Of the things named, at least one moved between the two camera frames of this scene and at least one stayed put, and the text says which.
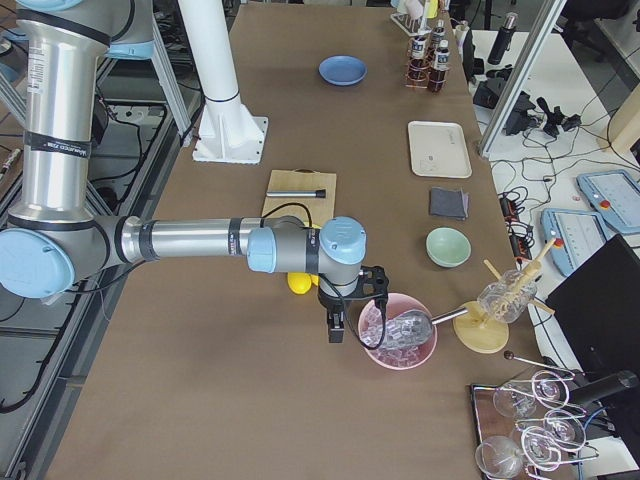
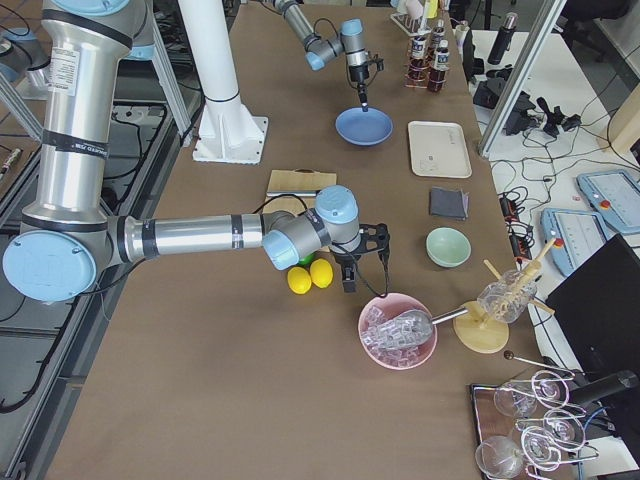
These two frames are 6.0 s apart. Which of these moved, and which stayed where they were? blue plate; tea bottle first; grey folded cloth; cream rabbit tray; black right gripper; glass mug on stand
Moved: blue plate; black right gripper
Stayed: cream rabbit tray; tea bottle first; glass mug on stand; grey folded cloth
